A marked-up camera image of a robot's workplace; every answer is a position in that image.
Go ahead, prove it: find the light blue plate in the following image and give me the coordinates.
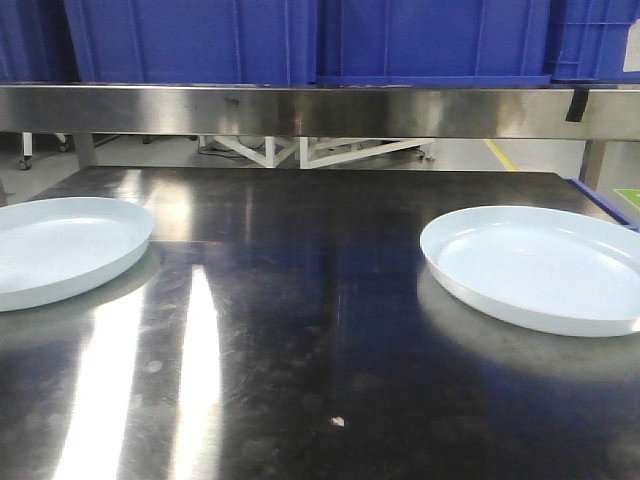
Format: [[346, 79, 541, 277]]
[[419, 206, 639, 338], [1, 197, 154, 312]]

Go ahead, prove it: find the steel shelf leg left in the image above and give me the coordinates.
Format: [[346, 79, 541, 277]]
[[72, 133, 97, 170]]

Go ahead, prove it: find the steel shelf leg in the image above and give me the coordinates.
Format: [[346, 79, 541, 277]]
[[72, 133, 97, 170], [579, 140, 608, 190]]

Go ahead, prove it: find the steel shelf leg right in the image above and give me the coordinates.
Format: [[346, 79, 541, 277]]
[[579, 140, 608, 190]]

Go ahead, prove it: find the small white debris speck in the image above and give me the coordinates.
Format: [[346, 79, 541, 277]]
[[330, 416, 346, 428]]

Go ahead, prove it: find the blue plastic crate centre-right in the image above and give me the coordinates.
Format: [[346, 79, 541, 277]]
[[316, 1, 550, 87]]

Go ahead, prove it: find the blue crate rim beside table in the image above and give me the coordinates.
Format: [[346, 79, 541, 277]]
[[567, 179, 639, 232]]

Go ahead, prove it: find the black tape strip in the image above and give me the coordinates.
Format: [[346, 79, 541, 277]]
[[565, 88, 590, 123]]

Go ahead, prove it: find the blue plastic crate centre-left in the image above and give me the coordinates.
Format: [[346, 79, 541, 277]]
[[64, 0, 319, 87]]

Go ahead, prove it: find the white cart leg with caster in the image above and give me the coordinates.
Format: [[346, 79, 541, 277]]
[[19, 132, 33, 171]]

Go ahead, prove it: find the blue plastic crate far right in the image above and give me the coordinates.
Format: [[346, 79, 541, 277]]
[[544, 1, 639, 84]]

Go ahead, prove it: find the blue plastic crate far left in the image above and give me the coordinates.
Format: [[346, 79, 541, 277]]
[[1, 0, 79, 84]]

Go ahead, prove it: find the white label on crate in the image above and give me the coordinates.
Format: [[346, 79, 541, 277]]
[[623, 19, 640, 73]]

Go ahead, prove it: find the white metal frame background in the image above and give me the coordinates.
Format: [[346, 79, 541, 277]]
[[197, 135, 435, 169]]

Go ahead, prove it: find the stainless steel shelf rail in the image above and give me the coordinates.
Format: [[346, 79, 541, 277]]
[[1, 84, 639, 141]]

